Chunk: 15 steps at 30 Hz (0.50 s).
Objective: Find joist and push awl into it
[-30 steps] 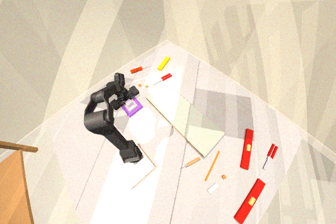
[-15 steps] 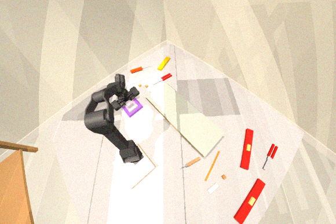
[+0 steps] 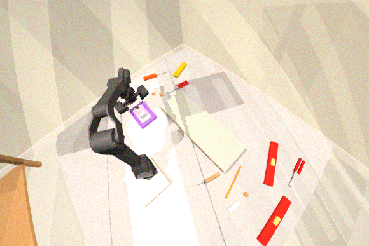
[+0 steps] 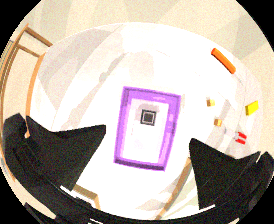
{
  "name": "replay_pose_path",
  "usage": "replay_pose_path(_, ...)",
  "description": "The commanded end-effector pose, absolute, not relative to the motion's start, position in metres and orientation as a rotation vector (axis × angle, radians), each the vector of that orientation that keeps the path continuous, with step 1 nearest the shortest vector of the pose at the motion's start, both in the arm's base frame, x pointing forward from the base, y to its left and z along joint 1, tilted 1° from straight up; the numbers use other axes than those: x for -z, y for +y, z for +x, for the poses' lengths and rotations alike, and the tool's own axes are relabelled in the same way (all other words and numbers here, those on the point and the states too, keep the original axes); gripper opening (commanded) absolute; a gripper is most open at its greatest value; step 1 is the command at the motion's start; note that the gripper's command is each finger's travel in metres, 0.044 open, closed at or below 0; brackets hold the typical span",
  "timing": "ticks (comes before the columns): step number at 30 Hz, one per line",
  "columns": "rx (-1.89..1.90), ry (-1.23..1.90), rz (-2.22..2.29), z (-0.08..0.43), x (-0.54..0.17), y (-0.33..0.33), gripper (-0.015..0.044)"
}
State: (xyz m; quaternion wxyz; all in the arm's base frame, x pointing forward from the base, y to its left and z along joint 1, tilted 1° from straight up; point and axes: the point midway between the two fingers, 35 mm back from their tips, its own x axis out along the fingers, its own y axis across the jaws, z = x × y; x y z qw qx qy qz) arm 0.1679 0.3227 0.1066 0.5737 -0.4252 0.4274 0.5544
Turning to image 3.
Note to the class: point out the purple rectangular tray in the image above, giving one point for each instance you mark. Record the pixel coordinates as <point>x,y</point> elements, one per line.
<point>137,119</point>

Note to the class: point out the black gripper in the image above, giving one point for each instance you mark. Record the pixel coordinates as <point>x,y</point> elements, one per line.
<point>121,107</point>

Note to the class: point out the yellow flat bar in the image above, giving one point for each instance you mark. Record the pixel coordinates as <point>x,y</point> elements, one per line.
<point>180,69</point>

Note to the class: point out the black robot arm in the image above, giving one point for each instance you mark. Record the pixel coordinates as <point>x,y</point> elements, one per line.
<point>111,141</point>

